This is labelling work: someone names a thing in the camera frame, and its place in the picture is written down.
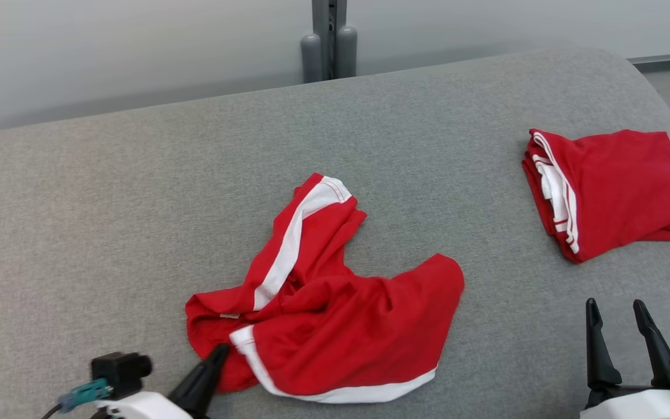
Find teal left camera connector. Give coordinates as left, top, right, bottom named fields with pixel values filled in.
left=59, top=378, right=112, bottom=414

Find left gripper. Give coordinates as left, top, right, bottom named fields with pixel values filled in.
left=94, top=343, right=231, bottom=419

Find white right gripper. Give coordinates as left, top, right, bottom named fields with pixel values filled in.
left=579, top=298, right=670, bottom=419

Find red shirt with striped cuffs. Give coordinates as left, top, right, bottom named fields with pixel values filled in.
left=522, top=129, right=670, bottom=264

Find red shorts with white stripes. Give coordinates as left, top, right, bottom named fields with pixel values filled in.
left=186, top=172, right=465, bottom=404

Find grey metal partition post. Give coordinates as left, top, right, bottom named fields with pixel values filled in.
left=301, top=0, right=358, bottom=84

